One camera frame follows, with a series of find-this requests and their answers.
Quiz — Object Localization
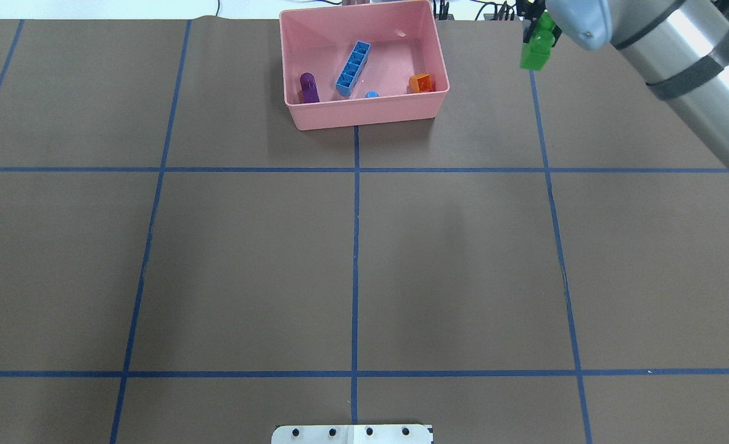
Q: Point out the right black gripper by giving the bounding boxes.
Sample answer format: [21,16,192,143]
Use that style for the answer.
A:
[515,1,562,45]

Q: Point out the green block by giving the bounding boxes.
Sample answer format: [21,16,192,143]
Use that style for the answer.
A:
[520,12,558,71]

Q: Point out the orange block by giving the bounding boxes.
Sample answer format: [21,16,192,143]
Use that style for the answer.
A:
[408,73,435,94]

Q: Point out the long blue block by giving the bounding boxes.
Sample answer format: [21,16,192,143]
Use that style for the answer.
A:
[334,41,372,98]

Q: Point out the purple block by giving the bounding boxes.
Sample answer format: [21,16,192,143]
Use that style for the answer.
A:
[299,72,320,104]

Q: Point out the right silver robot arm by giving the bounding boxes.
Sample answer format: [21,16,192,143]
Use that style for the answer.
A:
[515,1,729,169]

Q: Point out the pink plastic box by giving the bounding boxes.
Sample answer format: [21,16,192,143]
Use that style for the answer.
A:
[278,1,451,130]

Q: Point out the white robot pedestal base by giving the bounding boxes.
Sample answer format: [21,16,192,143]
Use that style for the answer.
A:
[271,424,435,443]

